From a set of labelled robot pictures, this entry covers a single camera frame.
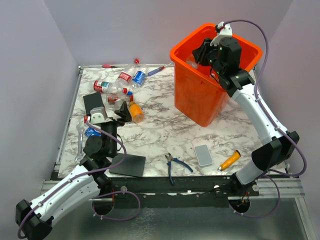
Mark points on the red label water bottle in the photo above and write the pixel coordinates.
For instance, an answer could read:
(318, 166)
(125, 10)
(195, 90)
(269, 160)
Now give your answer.
(108, 87)

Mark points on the clear crushed bottle left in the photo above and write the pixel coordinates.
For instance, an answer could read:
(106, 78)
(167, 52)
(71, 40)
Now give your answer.
(192, 62)

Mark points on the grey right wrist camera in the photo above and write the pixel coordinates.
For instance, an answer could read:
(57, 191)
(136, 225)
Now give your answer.
(223, 30)

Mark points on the black foam pad front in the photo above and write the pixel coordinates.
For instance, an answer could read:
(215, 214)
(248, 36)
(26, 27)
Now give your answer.
(133, 166)

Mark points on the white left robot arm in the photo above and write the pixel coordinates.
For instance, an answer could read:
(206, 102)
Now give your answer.
(37, 217)

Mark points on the black foam block left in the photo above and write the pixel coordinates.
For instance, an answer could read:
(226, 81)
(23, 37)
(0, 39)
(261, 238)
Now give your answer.
(92, 101)

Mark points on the small orange juice bottle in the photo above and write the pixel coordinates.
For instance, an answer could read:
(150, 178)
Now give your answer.
(136, 112)

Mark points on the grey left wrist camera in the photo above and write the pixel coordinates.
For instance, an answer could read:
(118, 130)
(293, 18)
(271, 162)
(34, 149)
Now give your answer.
(97, 115)

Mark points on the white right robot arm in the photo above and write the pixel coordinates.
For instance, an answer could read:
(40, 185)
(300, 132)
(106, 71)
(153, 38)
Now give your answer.
(277, 142)

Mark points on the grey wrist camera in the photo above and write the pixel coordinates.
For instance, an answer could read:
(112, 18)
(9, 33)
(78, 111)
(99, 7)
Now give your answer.
(223, 30)
(97, 115)

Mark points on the red screwdriver at back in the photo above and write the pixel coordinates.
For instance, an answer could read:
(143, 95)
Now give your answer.
(108, 66)

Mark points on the clear bottle blue label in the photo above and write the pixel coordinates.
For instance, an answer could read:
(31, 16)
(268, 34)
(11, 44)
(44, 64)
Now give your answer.
(138, 79)

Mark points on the silver wrench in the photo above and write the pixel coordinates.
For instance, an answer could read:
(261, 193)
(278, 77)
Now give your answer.
(79, 155)

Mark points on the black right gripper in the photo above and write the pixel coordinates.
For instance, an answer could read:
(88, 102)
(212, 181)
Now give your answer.
(199, 53)

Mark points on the red cap clear bottle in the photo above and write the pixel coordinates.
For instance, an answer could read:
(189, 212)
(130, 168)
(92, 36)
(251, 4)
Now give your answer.
(113, 97)

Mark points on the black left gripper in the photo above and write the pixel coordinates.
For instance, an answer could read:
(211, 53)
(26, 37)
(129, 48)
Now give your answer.
(125, 114)

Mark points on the grey metal tin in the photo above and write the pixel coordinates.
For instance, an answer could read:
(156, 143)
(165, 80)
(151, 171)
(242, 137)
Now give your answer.
(203, 155)

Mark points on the orange plastic bin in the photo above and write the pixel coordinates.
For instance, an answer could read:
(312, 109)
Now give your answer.
(197, 93)

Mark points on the orange utility knife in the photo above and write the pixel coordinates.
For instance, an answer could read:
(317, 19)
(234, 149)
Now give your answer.
(232, 159)

